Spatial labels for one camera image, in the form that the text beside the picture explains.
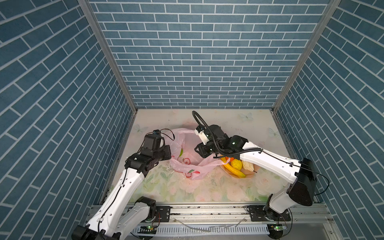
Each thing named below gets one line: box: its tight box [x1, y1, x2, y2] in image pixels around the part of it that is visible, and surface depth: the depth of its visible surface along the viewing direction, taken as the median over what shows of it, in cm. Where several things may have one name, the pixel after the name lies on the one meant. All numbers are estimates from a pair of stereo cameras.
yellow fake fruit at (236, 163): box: [230, 158, 242, 171], surface depth 86 cm
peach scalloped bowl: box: [219, 164, 260, 179], surface depth 85 cm
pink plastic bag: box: [169, 128, 231, 180], surface depth 81 cm
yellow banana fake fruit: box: [220, 157, 246, 178], surface depth 84 cm
